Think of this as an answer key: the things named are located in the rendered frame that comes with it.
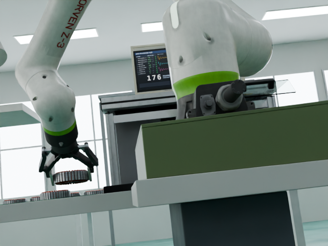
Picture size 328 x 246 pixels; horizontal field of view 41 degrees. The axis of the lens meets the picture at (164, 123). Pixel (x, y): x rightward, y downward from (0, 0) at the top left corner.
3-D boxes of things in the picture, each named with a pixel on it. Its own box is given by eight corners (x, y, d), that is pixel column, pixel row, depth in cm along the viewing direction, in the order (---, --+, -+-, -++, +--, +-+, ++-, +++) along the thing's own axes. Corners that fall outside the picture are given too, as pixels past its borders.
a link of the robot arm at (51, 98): (38, 108, 106) (80, 91, 111) (19, 77, 113) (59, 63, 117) (48, 144, 117) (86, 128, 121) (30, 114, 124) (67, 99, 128)
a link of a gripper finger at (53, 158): (64, 155, 130) (60, 153, 129) (47, 175, 136) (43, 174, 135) (64, 145, 132) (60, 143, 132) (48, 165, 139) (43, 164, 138)
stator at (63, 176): (88, 179, 137) (87, 168, 137) (51, 183, 135) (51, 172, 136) (90, 182, 148) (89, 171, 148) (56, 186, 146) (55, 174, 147)
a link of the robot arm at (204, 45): (262, 91, 86) (244, 0, 89) (216, 84, 75) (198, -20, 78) (208, 107, 95) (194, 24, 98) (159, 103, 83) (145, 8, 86)
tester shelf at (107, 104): (276, 91, 171) (275, 79, 171) (100, 110, 168) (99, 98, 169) (252, 112, 214) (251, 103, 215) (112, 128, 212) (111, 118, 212)
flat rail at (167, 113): (272, 106, 169) (271, 98, 169) (110, 123, 167) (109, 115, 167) (271, 107, 170) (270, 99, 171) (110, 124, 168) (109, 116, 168)
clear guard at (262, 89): (296, 92, 144) (293, 74, 145) (223, 100, 143) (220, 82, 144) (270, 111, 176) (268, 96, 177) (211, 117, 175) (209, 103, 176)
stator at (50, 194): (76, 198, 169) (75, 188, 169) (52, 200, 160) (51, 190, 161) (58, 200, 176) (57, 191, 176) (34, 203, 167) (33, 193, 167)
